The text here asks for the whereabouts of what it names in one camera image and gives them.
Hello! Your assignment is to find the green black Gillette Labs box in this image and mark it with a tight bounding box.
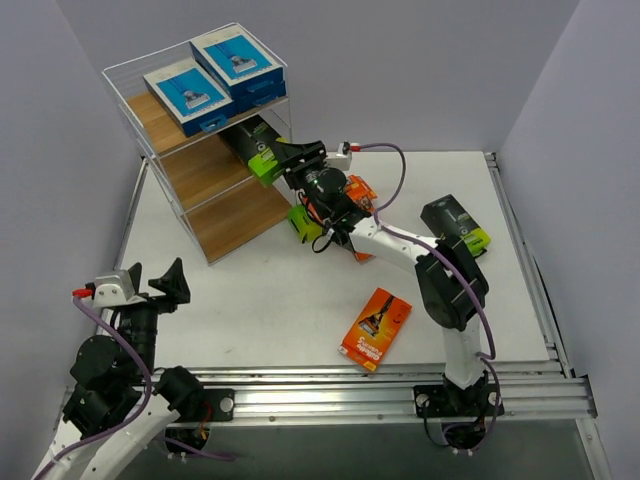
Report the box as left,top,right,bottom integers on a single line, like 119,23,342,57
420,194,491,258
218,115,286,187
287,204,325,244

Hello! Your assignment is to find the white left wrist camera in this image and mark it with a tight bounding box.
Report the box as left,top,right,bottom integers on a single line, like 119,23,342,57
72,270,146,309

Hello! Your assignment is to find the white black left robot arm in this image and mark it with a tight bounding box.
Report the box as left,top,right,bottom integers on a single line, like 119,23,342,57
34,258,205,479

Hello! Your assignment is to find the orange Gillette cartridge box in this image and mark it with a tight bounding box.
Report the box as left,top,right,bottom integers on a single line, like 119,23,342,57
346,175,377,212

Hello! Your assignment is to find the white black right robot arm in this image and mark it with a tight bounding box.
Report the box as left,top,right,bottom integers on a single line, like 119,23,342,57
270,141,496,413

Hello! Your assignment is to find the blue Harry's razor box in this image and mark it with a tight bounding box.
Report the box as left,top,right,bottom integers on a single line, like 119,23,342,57
234,81,287,113
143,58,237,137

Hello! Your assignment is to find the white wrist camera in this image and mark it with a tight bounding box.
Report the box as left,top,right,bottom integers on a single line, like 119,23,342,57
325,141,360,172
72,270,146,309

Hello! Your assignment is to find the blue white Harry's box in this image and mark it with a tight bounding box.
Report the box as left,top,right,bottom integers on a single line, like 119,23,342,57
189,23,284,97

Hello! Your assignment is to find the white wire wooden shelf rack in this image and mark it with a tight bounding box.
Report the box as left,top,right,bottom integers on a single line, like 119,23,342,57
102,39,295,263

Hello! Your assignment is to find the orange Gillette Fusion5 box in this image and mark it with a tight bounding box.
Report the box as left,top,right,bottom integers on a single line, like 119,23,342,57
338,288,413,372
353,250,373,262

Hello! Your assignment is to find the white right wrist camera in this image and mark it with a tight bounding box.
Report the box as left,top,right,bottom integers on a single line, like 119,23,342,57
325,141,360,172

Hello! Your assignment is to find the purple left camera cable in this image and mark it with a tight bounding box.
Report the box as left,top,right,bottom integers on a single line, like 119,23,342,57
29,289,239,480

